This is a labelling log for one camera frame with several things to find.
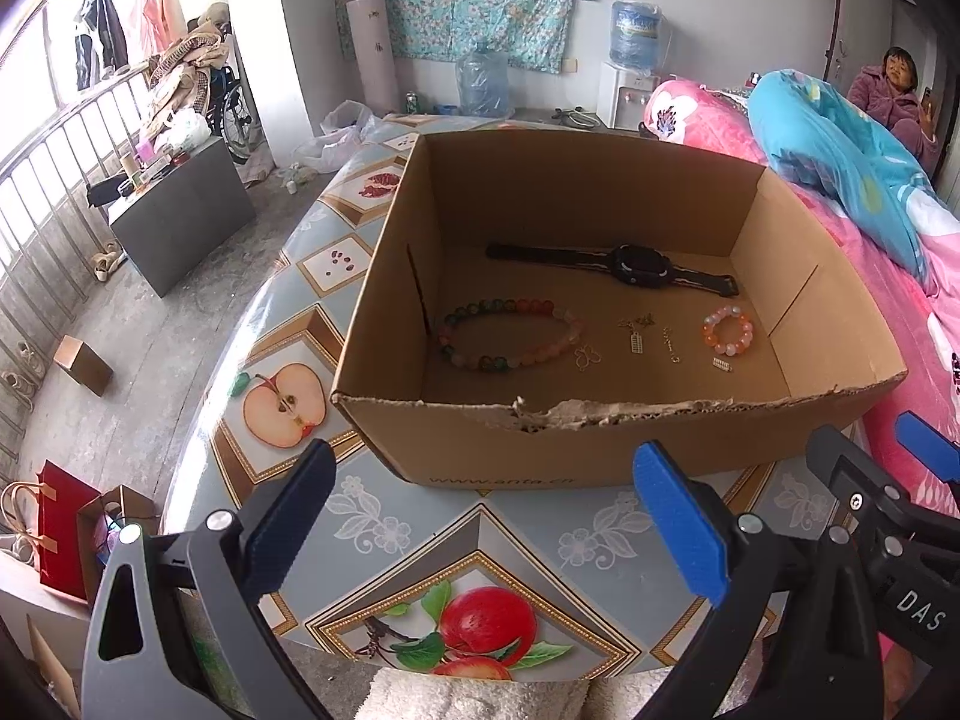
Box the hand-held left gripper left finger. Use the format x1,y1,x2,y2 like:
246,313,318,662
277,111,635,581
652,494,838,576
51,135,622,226
79,439,338,720

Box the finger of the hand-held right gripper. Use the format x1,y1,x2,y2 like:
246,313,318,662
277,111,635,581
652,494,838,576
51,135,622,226
806,424,901,565
896,411,960,482

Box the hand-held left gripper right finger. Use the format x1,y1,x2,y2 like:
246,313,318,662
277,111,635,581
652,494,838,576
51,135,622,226
632,441,901,720

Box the brown cardboard box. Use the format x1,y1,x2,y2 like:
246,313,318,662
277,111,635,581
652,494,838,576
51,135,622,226
330,127,910,492

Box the gold abacus pendant chain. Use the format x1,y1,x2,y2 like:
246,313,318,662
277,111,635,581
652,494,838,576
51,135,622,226
617,313,655,355

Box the small orange pink bead bracelet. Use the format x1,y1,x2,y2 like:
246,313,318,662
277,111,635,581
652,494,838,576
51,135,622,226
703,305,754,356

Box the large multicolour bead bracelet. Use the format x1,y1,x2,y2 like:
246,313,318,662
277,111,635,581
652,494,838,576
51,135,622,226
437,298,587,376

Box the black wristwatch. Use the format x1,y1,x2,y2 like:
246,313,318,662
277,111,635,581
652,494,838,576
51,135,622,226
486,241,740,297

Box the fruit print tablecloth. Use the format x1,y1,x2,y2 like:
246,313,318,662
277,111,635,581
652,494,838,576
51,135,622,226
161,114,886,683

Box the pink floral blanket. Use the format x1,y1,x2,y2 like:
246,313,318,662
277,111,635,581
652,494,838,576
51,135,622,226
641,77,960,541

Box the brown paper bag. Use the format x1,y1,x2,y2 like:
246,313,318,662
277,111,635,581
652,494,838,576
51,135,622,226
75,485,162,608

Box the red gift bag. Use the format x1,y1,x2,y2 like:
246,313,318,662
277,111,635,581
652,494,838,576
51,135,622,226
0,460,102,601

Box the white fleece clothing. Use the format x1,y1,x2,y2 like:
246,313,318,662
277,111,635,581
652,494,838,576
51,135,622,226
360,664,751,720

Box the small cardboard box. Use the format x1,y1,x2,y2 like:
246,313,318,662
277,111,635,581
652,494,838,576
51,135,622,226
54,335,115,396

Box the blue patterned quilt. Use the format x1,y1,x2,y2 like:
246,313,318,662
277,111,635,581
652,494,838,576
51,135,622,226
748,69,960,286

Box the grey cabinet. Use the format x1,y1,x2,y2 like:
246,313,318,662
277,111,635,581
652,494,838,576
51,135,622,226
107,136,257,298

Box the pair of shoes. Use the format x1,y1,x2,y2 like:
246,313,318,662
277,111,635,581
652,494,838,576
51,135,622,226
90,242,125,284

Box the black pouch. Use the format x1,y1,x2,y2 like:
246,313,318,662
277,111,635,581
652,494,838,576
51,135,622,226
85,175,134,209

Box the small items on cabinet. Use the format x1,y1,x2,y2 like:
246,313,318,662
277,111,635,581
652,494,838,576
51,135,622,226
112,142,196,188

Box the white plastic bag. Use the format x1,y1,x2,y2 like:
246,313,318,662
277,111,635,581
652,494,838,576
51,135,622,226
292,100,376,173

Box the wheelchair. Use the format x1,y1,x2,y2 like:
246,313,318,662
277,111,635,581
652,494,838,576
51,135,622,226
206,67,263,164

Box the metal railing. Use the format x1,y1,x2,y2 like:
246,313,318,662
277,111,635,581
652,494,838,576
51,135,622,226
0,60,162,466

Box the white water dispenser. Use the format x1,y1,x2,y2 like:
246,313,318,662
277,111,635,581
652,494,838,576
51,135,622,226
598,60,662,130

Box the pile of clothes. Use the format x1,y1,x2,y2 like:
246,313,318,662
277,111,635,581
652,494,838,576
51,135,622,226
146,4,233,128

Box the empty clear water jug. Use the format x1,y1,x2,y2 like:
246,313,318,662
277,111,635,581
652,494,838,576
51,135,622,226
456,41,513,119

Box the blue water dispenser bottle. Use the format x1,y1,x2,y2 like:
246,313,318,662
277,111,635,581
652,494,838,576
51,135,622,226
609,0,665,76

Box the hanging black jacket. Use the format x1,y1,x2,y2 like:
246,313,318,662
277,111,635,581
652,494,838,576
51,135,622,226
75,0,128,91

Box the hanging pink garment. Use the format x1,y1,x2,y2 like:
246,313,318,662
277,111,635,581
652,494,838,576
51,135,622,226
124,0,185,61

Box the floral wall cloth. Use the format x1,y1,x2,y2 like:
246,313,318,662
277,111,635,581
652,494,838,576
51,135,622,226
335,0,599,74

